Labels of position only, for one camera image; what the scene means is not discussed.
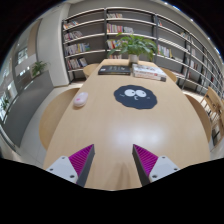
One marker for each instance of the white book red-lettered spine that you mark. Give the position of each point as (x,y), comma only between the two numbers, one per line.
(150,77)

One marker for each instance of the group of wooden frame chairs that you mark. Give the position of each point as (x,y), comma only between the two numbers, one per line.
(213,100)

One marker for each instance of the leafy background potted plant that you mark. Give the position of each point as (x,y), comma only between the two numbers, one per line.
(38,67)

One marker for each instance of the small plant by window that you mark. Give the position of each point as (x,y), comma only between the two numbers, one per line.
(4,103)

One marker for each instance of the black hardcover book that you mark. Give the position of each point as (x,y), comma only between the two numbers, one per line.
(113,70)

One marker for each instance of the round-back wooden chair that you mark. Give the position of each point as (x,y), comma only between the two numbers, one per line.
(56,116)
(90,70)
(201,116)
(171,75)

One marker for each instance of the green potted plant white pot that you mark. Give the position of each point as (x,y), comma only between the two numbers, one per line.
(133,46)

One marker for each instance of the white illustrated-cover book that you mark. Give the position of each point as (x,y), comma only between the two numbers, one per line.
(146,69)

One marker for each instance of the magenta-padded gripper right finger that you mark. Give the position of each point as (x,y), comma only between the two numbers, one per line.
(161,166)

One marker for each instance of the black cartoon-face mouse pad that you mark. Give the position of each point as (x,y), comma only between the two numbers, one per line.
(133,103)

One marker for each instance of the grey bookshelf unit with books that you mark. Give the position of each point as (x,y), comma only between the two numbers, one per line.
(90,26)

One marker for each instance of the pale pink computer mouse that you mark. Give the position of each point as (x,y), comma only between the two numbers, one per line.
(80,99)

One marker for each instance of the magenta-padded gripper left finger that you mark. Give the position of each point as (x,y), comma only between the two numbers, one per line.
(63,166)

